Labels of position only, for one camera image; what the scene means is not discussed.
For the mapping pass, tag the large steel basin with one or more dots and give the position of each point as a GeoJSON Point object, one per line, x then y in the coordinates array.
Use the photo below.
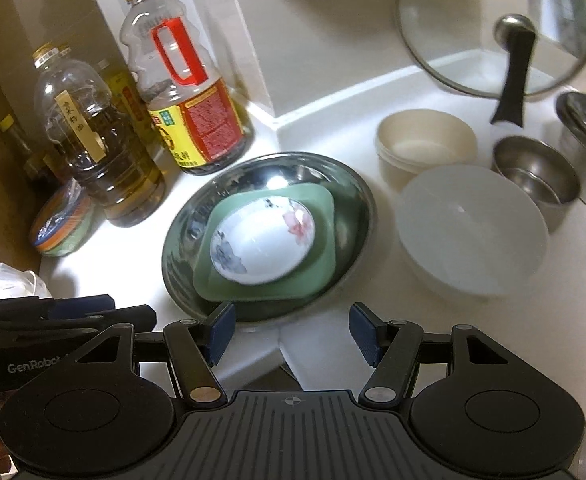
{"type": "Point", "coordinates": [353, 220]}

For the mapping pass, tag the white floral bowl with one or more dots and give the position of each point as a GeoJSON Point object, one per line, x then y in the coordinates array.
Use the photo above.
{"type": "Point", "coordinates": [473, 230]}

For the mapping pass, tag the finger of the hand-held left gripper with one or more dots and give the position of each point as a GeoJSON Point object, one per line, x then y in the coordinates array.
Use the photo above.
{"type": "Point", "coordinates": [133, 317]}
{"type": "Point", "coordinates": [83, 305]}

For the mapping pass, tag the small steel cup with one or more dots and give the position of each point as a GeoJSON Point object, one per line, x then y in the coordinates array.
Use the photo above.
{"type": "Point", "coordinates": [568, 195]}

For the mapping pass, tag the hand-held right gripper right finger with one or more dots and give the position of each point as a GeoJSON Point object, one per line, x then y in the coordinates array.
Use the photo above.
{"type": "Point", "coordinates": [365, 332]}

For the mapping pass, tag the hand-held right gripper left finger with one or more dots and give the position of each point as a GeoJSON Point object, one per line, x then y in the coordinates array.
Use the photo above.
{"type": "Point", "coordinates": [223, 332]}

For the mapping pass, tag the green square plate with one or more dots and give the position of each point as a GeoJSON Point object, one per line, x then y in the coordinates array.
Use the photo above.
{"type": "Point", "coordinates": [318, 265]}

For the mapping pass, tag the clear plastic bag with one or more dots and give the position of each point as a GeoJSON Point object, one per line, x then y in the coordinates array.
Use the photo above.
{"type": "Point", "coordinates": [8, 282]}

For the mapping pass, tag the small steel pot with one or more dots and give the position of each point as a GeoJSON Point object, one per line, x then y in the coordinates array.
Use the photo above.
{"type": "Point", "coordinates": [533, 182]}

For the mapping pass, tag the yellow label oil bottle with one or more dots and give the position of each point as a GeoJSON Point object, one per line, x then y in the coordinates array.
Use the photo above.
{"type": "Point", "coordinates": [123, 105]}

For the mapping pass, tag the striped colourful bowl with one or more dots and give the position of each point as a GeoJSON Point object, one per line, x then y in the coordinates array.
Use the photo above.
{"type": "Point", "coordinates": [60, 225]}

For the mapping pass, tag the cream plastic bowl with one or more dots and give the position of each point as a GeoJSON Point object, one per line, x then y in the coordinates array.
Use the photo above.
{"type": "Point", "coordinates": [423, 135]}
{"type": "Point", "coordinates": [390, 175]}

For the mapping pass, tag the small floral saucer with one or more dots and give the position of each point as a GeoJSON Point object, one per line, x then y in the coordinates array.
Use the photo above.
{"type": "Point", "coordinates": [263, 240]}

